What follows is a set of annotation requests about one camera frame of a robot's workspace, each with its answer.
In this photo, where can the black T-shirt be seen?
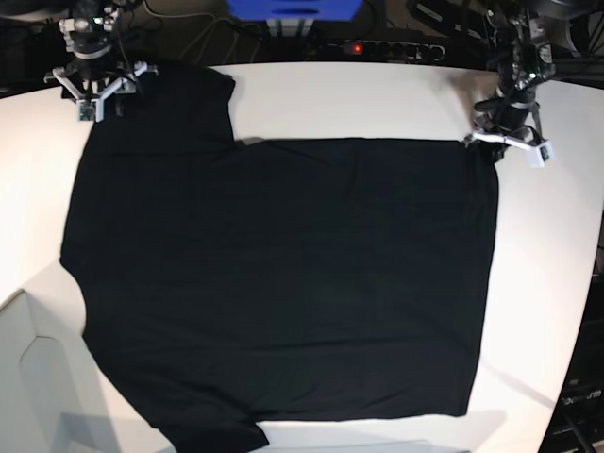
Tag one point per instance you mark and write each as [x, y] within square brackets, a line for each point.
[227, 284]

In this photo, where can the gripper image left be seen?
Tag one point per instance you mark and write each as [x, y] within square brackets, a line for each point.
[100, 76]

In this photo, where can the black equipment at right edge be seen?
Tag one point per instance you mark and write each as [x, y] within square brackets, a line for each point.
[576, 424]

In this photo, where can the blue plastic bin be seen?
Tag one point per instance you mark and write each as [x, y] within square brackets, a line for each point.
[259, 10]

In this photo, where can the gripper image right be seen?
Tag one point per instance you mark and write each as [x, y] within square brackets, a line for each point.
[498, 117]

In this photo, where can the black power strip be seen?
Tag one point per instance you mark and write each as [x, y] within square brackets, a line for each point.
[380, 51]

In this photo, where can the white box at table corner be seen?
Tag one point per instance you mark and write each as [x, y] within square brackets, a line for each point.
[51, 394]

